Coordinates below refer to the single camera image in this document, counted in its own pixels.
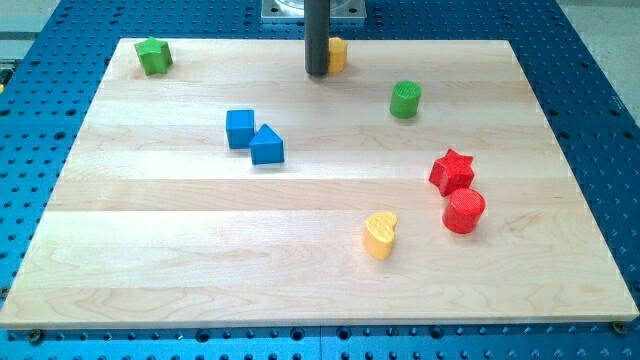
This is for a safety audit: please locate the blue triangle block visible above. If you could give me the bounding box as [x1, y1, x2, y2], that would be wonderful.
[249, 124, 284, 165]

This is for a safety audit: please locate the yellow heart block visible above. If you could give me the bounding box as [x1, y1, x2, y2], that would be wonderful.
[362, 211, 398, 260]

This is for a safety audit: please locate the blue cube block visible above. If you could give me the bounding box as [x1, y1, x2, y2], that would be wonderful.
[225, 109, 255, 149]

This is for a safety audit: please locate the light wooden board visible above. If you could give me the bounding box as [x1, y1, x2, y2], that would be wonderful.
[1, 38, 638, 329]

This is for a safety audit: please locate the green cylinder block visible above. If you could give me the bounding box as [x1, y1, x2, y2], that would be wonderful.
[389, 80, 422, 119]

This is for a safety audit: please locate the red star block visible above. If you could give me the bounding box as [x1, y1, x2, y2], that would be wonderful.
[428, 149, 475, 197]

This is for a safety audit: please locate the yellow hexagon block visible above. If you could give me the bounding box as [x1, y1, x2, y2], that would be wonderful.
[328, 37, 348, 73]

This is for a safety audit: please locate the red cylinder block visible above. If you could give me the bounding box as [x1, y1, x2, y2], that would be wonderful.
[442, 188, 486, 234]

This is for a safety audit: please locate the green star block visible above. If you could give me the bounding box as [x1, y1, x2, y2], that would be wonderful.
[134, 37, 173, 75]

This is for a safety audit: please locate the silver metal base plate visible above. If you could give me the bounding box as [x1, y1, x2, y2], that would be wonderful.
[260, 0, 367, 23]

